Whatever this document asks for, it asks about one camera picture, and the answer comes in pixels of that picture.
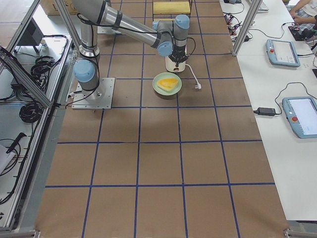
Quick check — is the black power adapter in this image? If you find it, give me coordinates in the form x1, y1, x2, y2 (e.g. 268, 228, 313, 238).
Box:
253, 107, 281, 117

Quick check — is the wooden step shelf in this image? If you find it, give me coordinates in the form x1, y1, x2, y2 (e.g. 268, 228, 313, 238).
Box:
153, 1, 191, 14

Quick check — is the far teach pendant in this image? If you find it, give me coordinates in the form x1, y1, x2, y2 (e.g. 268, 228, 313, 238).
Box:
265, 39, 301, 67

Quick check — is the white toaster plug cable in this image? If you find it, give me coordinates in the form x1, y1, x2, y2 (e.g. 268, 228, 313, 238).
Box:
185, 63, 203, 90

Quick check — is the aluminium frame post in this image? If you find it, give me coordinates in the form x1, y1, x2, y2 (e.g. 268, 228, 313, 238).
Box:
232, 0, 262, 56

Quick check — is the black wire basket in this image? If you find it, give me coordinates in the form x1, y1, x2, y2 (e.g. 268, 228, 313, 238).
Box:
152, 0, 193, 20

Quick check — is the white toaster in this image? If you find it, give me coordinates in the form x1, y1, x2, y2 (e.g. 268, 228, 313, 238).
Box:
165, 57, 186, 73

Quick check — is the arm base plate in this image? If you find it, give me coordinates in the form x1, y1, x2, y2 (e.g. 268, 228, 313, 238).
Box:
71, 78, 115, 110
98, 26, 122, 35

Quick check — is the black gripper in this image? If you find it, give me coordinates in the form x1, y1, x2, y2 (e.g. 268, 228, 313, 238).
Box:
168, 45, 189, 65

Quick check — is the brown paper table cover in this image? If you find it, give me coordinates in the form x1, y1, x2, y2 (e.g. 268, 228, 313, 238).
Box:
36, 0, 287, 238

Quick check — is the near teach pendant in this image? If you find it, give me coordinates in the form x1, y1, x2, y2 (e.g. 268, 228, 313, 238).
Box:
282, 96, 317, 139

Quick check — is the triangular bread on plate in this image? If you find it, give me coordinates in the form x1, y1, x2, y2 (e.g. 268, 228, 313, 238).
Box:
157, 78, 179, 92

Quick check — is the green plate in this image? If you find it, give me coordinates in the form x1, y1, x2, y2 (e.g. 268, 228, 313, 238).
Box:
152, 72, 182, 96

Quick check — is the teach pendant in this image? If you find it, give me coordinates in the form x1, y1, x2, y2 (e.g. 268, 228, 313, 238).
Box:
282, 96, 317, 139
265, 39, 301, 67

